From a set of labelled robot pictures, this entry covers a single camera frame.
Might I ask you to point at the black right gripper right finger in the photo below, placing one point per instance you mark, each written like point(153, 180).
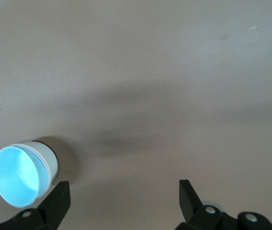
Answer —
point(188, 201)

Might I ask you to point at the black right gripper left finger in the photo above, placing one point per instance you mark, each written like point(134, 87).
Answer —
point(56, 203)

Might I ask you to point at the blue plastic bowl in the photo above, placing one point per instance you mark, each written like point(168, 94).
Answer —
point(15, 177)

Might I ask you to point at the white plastic bowl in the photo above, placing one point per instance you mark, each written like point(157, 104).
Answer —
point(52, 160)

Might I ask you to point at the brown table cloth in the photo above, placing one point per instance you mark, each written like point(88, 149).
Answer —
point(150, 72)

